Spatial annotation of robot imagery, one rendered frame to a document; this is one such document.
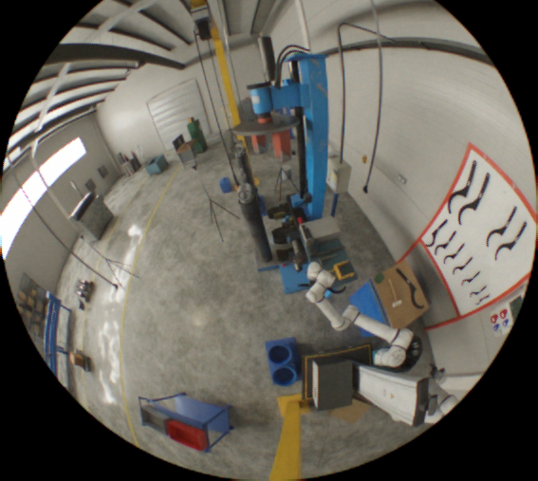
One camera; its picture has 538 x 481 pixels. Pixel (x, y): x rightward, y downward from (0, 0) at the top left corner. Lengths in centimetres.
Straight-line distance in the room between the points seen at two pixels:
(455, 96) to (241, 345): 417
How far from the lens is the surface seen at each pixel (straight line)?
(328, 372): 181
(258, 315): 265
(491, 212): 218
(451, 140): 228
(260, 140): 160
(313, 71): 141
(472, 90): 225
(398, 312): 196
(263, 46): 140
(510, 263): 231
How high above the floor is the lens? 257
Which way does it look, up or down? 45 degrees down
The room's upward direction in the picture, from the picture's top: 12 degrees counter-clockwise
